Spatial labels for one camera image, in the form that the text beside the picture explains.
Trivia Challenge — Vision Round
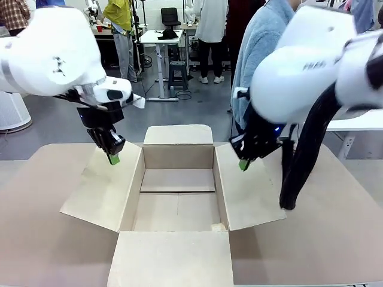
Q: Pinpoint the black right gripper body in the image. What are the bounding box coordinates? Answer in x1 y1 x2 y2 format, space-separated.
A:
244 103 284 160

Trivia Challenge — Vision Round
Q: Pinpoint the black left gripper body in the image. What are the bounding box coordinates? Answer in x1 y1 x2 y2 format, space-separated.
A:
77 101 125 130

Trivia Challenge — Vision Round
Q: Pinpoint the brown cardboard box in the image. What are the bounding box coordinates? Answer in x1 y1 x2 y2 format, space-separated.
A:
59 124 287 287

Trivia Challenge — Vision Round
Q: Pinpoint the grey step stool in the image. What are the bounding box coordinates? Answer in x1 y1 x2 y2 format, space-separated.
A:
167 61 189 90

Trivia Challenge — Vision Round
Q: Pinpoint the person in blue fleece jacket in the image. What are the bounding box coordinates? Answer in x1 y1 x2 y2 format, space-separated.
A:
230 0 297 135

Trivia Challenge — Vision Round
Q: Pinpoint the large white table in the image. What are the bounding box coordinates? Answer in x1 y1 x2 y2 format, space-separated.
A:
324 108 383 132

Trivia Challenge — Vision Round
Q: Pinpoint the white standing desk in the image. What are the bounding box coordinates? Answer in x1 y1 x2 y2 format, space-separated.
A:
139 29 188 102

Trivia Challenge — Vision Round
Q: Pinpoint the person in yellow top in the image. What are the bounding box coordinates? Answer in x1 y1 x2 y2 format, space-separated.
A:
102 0 138 83

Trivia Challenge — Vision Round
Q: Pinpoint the black bag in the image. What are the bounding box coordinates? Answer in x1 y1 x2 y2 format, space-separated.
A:
157 29 179 40

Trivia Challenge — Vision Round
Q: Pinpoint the person in dark red top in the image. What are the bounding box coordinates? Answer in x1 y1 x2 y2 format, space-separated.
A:
226 0 266 72

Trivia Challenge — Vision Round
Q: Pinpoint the black office chair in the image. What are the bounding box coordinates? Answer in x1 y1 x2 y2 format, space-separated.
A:
160 7 183 30

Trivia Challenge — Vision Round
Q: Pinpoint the person in white shirt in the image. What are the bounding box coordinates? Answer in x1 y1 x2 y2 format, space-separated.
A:
194 0 230 84

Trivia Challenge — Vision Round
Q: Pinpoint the person in plaid shirt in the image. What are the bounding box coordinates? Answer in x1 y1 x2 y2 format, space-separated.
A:
0 0 31 36

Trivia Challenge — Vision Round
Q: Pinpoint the person in blue and pink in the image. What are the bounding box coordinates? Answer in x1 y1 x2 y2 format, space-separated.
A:
348 0 376 33

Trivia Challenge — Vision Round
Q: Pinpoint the black braided cable sleeve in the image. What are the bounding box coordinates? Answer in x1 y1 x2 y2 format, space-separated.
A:
278 80 345 210

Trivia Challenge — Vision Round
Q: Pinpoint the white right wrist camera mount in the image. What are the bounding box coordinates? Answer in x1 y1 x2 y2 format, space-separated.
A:
232 86 251 101

